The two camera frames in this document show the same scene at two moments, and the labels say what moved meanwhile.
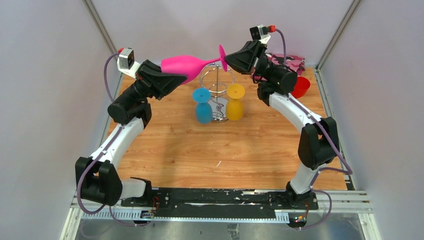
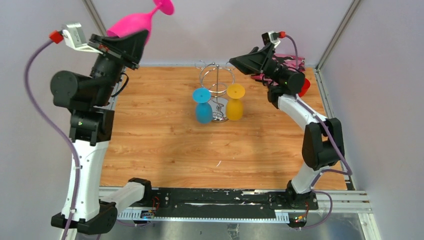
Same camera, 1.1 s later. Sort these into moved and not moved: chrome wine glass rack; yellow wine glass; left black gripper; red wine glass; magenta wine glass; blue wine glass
Moved: left black gripper; magenta wine glass
Not moved: yellow wine glass; blue wine glass; red wine glass; chrome wine glass rack
